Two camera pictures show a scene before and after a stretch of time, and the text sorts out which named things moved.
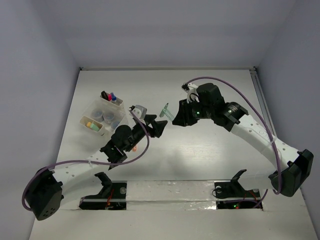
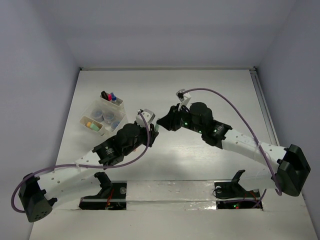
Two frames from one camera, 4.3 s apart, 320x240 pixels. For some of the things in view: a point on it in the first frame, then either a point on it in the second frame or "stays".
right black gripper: [183, 117] to [170, 121]
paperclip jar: [97, 115] stays
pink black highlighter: [106, 96] stays
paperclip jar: [109, 117] stays
